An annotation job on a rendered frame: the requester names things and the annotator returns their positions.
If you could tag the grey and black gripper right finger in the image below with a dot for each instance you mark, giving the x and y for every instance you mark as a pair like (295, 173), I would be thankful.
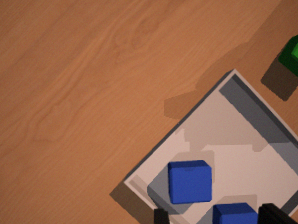
(269, 213)

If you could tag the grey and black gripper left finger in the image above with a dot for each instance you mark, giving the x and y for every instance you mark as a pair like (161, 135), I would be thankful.
(161, 216)

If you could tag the blue block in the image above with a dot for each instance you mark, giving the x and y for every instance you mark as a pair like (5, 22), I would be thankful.
(189, 182)
(234, 213)

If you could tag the green block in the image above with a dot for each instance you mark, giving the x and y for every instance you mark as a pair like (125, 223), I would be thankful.
(289, 56)

